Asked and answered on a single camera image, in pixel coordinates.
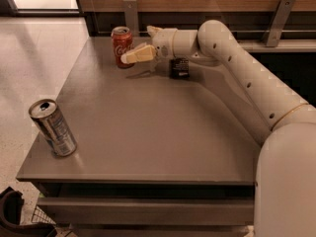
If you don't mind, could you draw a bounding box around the dark brown object on floor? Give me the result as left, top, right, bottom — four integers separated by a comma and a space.
0, 187, 56, 237

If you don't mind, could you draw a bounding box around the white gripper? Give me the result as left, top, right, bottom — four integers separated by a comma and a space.
120, 26, 177, 64

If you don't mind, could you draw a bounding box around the wire mesh basket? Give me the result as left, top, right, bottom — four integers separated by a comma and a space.
31, 206, 55, 224

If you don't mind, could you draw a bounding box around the red coke can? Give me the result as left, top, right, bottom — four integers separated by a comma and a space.
111, 26, 133, 69

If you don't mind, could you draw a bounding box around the right metal bracket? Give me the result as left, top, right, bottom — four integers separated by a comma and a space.
263, 0, 296, 47

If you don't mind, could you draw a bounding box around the silver redbull can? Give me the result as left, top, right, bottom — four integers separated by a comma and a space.
29, 99, 77, 157

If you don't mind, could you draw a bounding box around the metal bracket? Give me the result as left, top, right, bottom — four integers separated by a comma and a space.
263, 0, 296, 47
123, 0, 139, 37

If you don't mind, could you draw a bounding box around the left metal bracket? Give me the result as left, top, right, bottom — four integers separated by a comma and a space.
123, 0, 139, 37

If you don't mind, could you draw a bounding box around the grey drawer cabinet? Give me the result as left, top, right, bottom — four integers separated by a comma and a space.
18, 38, 260, 237

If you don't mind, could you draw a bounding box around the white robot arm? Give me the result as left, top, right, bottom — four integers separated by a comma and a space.
121, 20, 316, 237

